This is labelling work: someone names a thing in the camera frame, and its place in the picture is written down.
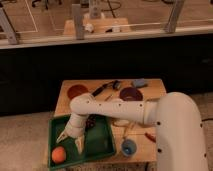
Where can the blue cup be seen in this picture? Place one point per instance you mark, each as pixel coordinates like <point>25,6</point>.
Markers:
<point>128,147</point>

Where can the middle metal post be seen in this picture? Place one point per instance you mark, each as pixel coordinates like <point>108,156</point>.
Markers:
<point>78,21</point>

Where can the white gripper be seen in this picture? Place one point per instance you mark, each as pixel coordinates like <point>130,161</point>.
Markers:
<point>73,132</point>

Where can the orange apple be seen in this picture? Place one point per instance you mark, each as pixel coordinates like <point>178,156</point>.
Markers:
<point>58,155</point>

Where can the background wooden table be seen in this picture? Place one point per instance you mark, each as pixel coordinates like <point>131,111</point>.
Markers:
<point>99,25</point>

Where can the black handled knife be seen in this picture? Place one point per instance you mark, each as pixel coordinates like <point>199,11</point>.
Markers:
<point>115,85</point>

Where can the metal post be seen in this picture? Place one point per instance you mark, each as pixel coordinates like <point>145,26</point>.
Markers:
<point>8,28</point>
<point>174,16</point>
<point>78,21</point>

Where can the orange bowl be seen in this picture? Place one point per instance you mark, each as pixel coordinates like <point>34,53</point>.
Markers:
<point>76,90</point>

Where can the left metal post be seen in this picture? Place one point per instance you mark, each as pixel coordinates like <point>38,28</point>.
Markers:
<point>8,28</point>

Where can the small wooden table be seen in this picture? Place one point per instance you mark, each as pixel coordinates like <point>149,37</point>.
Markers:
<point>146,149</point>

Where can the right metal post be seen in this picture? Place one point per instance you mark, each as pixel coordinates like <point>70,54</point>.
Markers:
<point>174,16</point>

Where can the wooden spoon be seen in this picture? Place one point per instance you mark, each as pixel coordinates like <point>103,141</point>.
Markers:
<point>127,125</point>

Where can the purple bowl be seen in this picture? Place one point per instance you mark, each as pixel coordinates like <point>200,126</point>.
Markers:
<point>131,94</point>

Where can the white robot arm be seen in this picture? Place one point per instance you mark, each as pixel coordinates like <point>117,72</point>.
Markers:
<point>180,140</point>

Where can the dark grape bunch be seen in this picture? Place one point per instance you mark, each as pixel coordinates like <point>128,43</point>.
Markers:
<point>91,121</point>

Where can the green plastic tray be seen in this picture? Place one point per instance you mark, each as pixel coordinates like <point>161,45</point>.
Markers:
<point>99,142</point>

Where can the grey blue sponge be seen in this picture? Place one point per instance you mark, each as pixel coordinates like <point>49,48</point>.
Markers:
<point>139,83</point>

